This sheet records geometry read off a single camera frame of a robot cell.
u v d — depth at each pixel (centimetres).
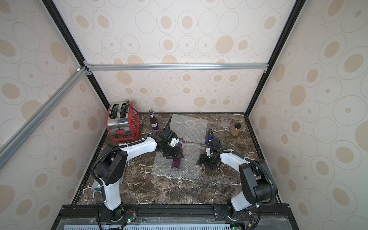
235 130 101
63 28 74
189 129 110
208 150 88
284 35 78
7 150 51
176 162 85
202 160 80
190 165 91
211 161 76
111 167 49
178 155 83
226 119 113
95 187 78
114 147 51
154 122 100
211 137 103
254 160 48
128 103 97
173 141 87
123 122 92
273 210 76
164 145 72
